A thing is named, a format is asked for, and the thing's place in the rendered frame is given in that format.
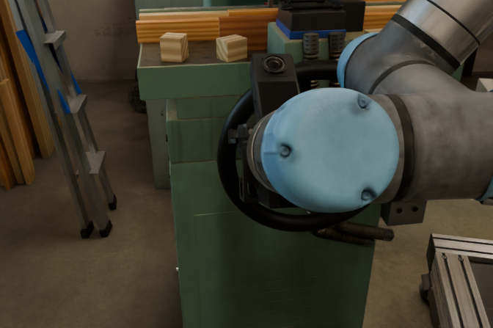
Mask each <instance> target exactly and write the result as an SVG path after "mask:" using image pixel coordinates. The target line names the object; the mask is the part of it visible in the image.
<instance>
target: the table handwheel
mask: <svg viewBox="0 0 493 328"><path fill-rule="evenodd" d="M337 64H338V61H336V60H329V59H316V60H308V61H304V62H297V63H294V66H295V69H296V76H297V80H298V84H299V90H300V94H301V93H303V92H306V91H309V90H311V81H315V80H333V81H338V79H337ZM254 112H255V110H254V104H253V99H252V88H249V89H248V90H247V91H246V92H245V93H244V94H243V95H242V96H241V97H240V98H239V99H238V101H237V102H236V104H235V105H234V107H233V108H232V109H231V111H230V113H229V115H228V116H227V119H226V120H225V122H224V125H223V127H222V131H221V133H220V136H219V142H218V147H217V167H218V171H219V177H220V180H221V182H222V185H223V188H224V190H225V192H226V194H227V196H228V197H229V198H230V200H231V201H232V202H233V204H234V205H235V206H236V207H237V208H238V209H239V210H240V211H241V212H242V213H243V214H245V215H246V216H248V217H249V218H250V219H252V220H253V221H255V222H257V223H259V224H261V225H264V226H266V227H270V228H272V229H275V230H282V231H288V232H308V231H314V230H322V229H325V228H328V227H332V226H335V225H338V224H340V223H342V222H344V221H346V220H348V219H350V218H352V217H354V216H356V215H357V214H359V213H360V212H361V211H363V210H365V209H366V208H367V207H368V206H369V205H370V204H367V205H365V206H363V207H361V208H358V209H356V210H353V211H347V212H340V213H321V212H318V213H315V214H305V215H293V214H284V213H280V212H277V211H273V210H271V209H269V208H267V207H265V206H263V205H261V204H260V203H244V202H243V201H242V200H241V199H240V197H239V176H238V172H237V167H236V149H237V144H229V143H228V131H229V130H230V129H238V125H242V124H246V123H247V121H248V119H249V118H250V117H251V116H252V114H253V113H254Z"/></svg>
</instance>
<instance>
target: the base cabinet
mask: <svg viewBox="0 0 493 328"><path fill-rule="evenodd" d="M169 178H170V185H171V193H172V210H173V219H174V227H175V243H176V253H177V261H178V264H177V265H176V269H177V274H178V277H179V286H180V303H181V311H182V320H183V328H362V325H363V319H364V314H365V306H366V301H367V296H368V287H369V282H370V273H371V269H372V264H373V255H374V250H375V245H376V239H374V243H373V246H372V247H364V246H360V245H355V244H348V243H345V242H344V243H343V242H340V241H333V240H329V239H325V238H318V237H316V236H314V235H313V234H312V233H310V231H308V232H288V231H282V230H275V229H272V228H270V227H266V226H264V225H261V224H259V223H257V222H255V221H253V220H252V219H250V218H249V217H248V216H246V215H245V214H243V213H242V212H241V211H240V210H239V209H238V208H237V207H236V206H235V205H234V204H233V202H232V201H231V200H230V198H229V197H228V196H227V194H226V192H225V190H224V188H223V185H222V182H221V180H220V177H219V171H218V167H217V160H208V161H189V162H179V163H170V162H169ZM381 204H382V203H372V204H370V205H369V206H368V207H367V208H366V209H365V210H363V211H361V212H360V213H359V214H357V215H356V216H354V217H352V218H350V219H348V220H346V221H347V222H353V223H359V224H364V225H370V226H375V227H378V226H379V218H380V213H381Z"/></svg>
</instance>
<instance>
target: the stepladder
mask: <svg viewBox="0 0 493 328"><path fill-rule="evenodd" d="M8 2H9V4H10V8H11V10H12V14H13V17H14V19H15V24H16V26H17V29H18V31H17V32H16V34H17V36H18V39H19V40H20V42H21V44H22V45H23V49H24V51H25V54H26V58H27V60H28V63H29V67H30V70H31V72H32V76H33V79H34V82H35V85H36V88H37V92H38V95H39V97H40V101H41V104H42V106H43V110H44V113H45V117H46V119H47V122H48V126H49V128H50V131H51V135H52V138H53V141H54V144H55V147H56V151H57V153H58V156H59V160H60V163H61V165H62V169H63V172H64V174H65V178H66V181H67V185H68V188H69V190H70V194H71V197H72V199H73V204H74V206H75V209H76V213H77V215H78V219H79V221H80V224H81V231H80V234H81V237H82V238H89V237H90V234H91V233H92V231H93V229H94V224H93V222H92V221H90V220H89V218H88V216H87V211H86V208H85V206H84V202H83V199H82V196H81V192H80V190H79V187H78V183H77V180H78V177H79V175H80V176H81V180H82V183H83V185H84V188H85V191H86V193H87V196H88V199H89V202H90V205H91V207H92V211H93V213H94V215H95V219H96V222H97V223H98V227H99V233H100V235H101V238H103V237H108V235H109V233H110V230H111V228H112V223H111V220H110V219H109V218H108V216H107V213H106V210H105V208H104V205H103V201H102V199H101V195H100V192H99V190H98V187H97V184H96V182H95V178H94V175H93V174H98V179H99V178H100V180H101V183H102V186H103V190H104V192H105V195H106V198H107V200H108V206H109V209H110V211H111V210H114V209H117V198H116V196H115V194H114V193H113V191H112V188H111V185H110V182H109V179H108V176H107V174H106V170H105V167H104V165H103V164H104V161H105V159H106V151H99V150H98V146H97V144H96V141H95V138H94V135H93V132H92V129H91V126H90V123H89V120H88V118H87V114H86V112H85V109H84V107H85V106H86V104H87V101H88V100H87V95H79V94H80V93H82V91H81V89H80V87H79V86H78V84H77V82H76V80H75V78H74V76H73V73H72V70H71V68H70V64H69V62H68V60H67V56H66V53H65V50H64V47H63V44H62V42H63V41H64V40H65V39H66V32H65V31H64V30H63V31H62V30H61V31H58V30H57V27H56V24H55V21H54V17H53V15H52V12H51V8H50V6H49V3H48V0H8ZM37 2H38V4H37ZM38 5H39V7H40V10H41V13H42V15H43V18H42V16H41V14H40V10H39V7H38ZM43 19H44V20H43ZM55 61H56V62H55ZM56 63H57V64H58V66H59V69H60V70H61V71H62V74H63V76H64V77H65V81H66V84H67V88H68V89H69V92H70V95H66V94H65V91H64V88H63V86H62V82H61V78H60V76H59V72H58V69H57V66H56ZM50 94H51V95H50ZM51 97H52V99H53V102H54V105H55V107H56V110H55V109H54V105H53V102H52V100H51ZM72 113H77V115H78V119H79V121H80V123H81V127H82V129H83V132H84V135H85V138H86V141H87V144H88V146H89V149H90V152H85V149H84V146H83V144H82V141H81V137H80V135H79V132H78V129H77V126H76V123H75V120H74V118H73V114H72ZM58 115H59V119H60V121H61V124H62V127H63V130H64V132H65V136H66V138H67V141H68V144H69V146H70V149H71V152H72V154H73V157H74V160H75V163H76V166H77V168H78V170H77V172H76V175H75V173H74V171H73V166H72V164H71V161H70V157H69V154H68V151H67V148H66V144H65V141H64V138H63V135H62V131H61V128H60V126H59V121H58V119H57V116H58Z"/></svg>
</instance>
